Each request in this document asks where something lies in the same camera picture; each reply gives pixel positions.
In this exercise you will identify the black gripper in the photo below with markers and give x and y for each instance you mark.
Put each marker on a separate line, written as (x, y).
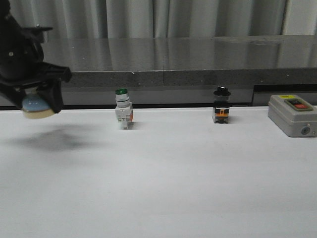
(22, 63)

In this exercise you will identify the blue and cream call bell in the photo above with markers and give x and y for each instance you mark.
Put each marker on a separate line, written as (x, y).
(34, 107)

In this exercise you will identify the grey curtain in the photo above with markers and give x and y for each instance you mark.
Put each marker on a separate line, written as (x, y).
(113, 19)

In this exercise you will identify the grey stone counter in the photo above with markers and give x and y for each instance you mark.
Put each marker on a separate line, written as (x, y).
(184, 72)

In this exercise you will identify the green pushbutton switch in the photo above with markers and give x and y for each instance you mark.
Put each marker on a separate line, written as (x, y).
(124, 108)

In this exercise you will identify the black selector switch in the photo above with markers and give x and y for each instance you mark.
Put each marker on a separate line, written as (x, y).
(221, 105)

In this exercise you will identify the grey on-off switch box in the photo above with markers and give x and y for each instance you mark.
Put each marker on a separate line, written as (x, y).
(293, 115)

